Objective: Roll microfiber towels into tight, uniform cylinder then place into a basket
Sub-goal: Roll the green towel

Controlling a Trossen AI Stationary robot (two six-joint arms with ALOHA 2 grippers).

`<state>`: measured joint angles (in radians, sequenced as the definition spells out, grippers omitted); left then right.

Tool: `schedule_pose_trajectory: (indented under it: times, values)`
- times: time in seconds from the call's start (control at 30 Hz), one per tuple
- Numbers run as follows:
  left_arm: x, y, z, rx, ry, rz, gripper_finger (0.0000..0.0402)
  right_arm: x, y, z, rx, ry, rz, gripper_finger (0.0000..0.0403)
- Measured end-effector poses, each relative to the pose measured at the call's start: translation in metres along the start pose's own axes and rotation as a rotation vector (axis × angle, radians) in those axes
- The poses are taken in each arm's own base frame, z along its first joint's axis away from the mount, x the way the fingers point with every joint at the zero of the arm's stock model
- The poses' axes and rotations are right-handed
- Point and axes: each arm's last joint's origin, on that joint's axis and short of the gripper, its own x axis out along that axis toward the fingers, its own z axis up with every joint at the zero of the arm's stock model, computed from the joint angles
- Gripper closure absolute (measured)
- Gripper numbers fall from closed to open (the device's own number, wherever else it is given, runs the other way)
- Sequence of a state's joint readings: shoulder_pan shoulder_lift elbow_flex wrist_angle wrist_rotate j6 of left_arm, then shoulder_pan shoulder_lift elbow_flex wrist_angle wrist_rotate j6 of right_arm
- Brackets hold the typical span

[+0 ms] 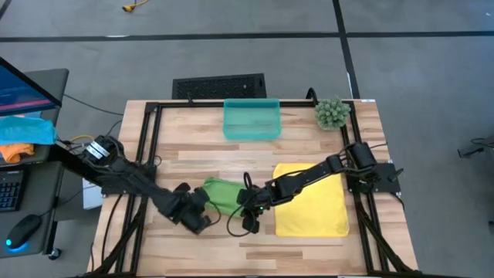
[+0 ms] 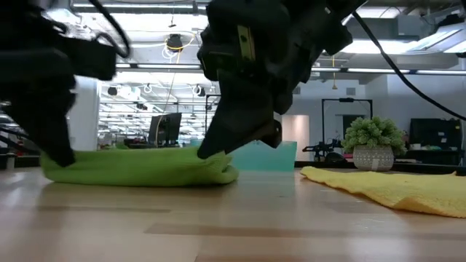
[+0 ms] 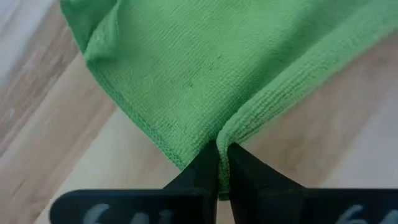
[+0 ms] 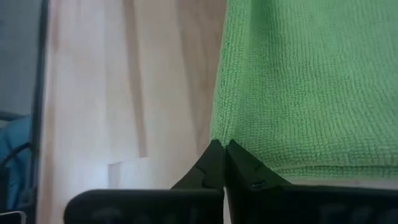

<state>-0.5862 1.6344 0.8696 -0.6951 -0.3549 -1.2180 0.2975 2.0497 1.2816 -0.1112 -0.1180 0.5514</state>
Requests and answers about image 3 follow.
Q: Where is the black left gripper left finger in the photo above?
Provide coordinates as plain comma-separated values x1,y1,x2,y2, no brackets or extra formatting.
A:
49,141,220,224

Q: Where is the green microfiber towel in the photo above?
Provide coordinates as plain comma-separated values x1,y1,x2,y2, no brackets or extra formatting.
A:
59,0,398,200

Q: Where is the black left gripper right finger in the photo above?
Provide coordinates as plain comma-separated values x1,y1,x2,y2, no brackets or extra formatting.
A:
228,142,398,224

